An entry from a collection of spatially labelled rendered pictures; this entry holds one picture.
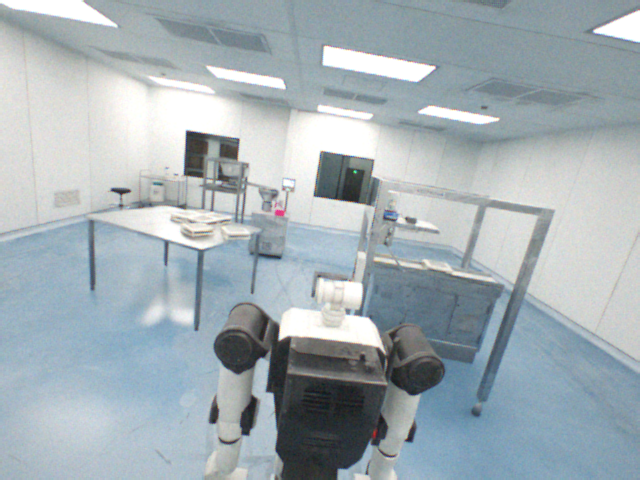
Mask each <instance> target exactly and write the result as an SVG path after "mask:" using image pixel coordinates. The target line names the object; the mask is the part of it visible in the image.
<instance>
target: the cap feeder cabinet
mask: <svg viewBox="0 0 640 480"><path fill-rule="evenodd" d="M261 209H262V208H260V207H257V208H256V209H255V210H253V211H252V212H251V213H252V216H251V225H250V227H254V228H258V229H264V232H261V238H260V247H259V253H264V254H270V255H276V256H279V257H281V256H282V255H283V253H284V250H285V247H286V241H287V234H288V227H289V220H290V214H291V212H286V213H284V216H283V217H281V216H275V212H276V210H273V209H272V210H273V211H267V212H266V211H264V210H261ZM255 244H256V234H255V235H252V236H250V240H249V244H248V250H249V251H250V252H255Z"/></svg>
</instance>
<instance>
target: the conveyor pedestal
mask: <svg viewBox="0 0 640 480"><path fill-rule="evenodd" d="M380 277H381V276H375V275H372V280H371V284H370V288H369V293H368V297H367V302H366V306H365V311H364V316H363V317H364V318H369V319H370V320H371V322H372V323H373V324H374V325H375V326H376V328H377V330H378V333H379V336H380V335H381V334H383V333H385V332H386V331H388V330H390V329H392V328H394V327H396V326H398V325H400V324H402V323H406V322H411V323H415V324H417V325H419V326H420V327H421V328H422V329H423V331H424V335H425V338H426V339H427V341H428V343H429V344H430V346H431V347H432V349H433V351H434V352H435V353H436V354H437V355H438V356H439V357H441V358H446V359H451V360H455V361H460V362H465V363H470V364H473V362H474V359H475V356H476V353H477V352H480V349H481V346H482V344H483V341H484V338H485V335H486V332H487V329H488V326H489V320H490V317H491V314H492V311H493V309H494V306H495V303H496V301H497V298H496V297H492V298H491V301H489V300H486V299H487V296H486V295H480V294H475V293H470V292H464V291H460V290H454V289H449V288H444V287H441V289H440V291H436V290H435V288H436V286H433V285H428V284H423V283H417V282H412V281H407V280H404V281H401V280H396V279H391V278H385V281H380Z"/></svg>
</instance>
